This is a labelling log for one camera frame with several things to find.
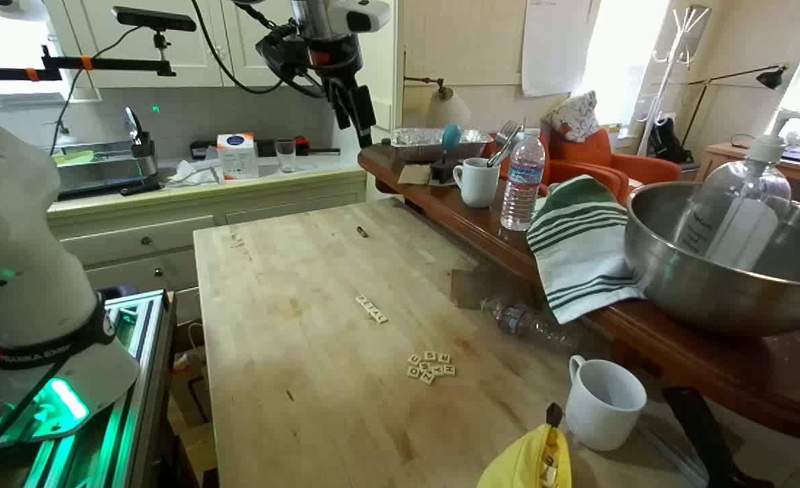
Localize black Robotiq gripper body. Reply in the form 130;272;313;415
303;36;367;91

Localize grey shallow bowl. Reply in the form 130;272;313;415
389;125;488;169

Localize clear drinking glass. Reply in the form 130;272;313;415
273;135;301;175

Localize tan square note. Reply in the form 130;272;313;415
393;163;435;190

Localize gooseneck lamp white shade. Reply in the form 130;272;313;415
402;74;474;131

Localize teal round object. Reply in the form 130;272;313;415
439;121;466;152

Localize white round container blue lid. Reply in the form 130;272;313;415
215;131;264;179

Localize white mug with spoon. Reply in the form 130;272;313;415
451;144;516;211

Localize upright clear water bottle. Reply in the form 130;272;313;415
498;127;551;235

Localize black kitchen faucet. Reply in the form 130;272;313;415
123;105;164;188

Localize white paper sheet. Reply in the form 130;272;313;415
517;0;597;101

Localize black boom bar orange clamps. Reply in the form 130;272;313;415
0;43;183;87

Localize cream cabinet with drawers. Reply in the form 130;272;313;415
44;166;371;320

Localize green striped white towel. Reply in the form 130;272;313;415
524;174;648;329

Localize crushed clear plastic bottle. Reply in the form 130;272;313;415
478;295;595;358

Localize orange chair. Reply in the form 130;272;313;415
539;125;683;207

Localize black bag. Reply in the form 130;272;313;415
646;113;698;166

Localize brown cardboard box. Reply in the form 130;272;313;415
169;345;225;482

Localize white coat rack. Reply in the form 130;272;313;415
634;3;715;158

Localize plain white mug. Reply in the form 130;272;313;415
562;352;650;453

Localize yellow banana-shaped pouch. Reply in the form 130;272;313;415
474;400;578;488

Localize clear pump soap bottle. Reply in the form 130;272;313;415
676;105;800;272

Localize large steel mixing bowl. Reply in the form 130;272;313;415
622;181;800;338

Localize thin black desk lamp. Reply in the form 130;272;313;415
682;63;793;148

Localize dark wooden side table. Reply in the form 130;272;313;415
359;140;800;446

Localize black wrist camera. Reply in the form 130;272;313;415
256;22;315;90

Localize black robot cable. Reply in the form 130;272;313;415
188;0;322;101

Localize black bar camera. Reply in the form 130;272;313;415
112;6;202;36

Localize white wall cabinets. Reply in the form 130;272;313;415
44;0;404;94

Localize metal robot stand frame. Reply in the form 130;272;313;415
0;287;183;488

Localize black flat strap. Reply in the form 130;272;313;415
658;385;779;488

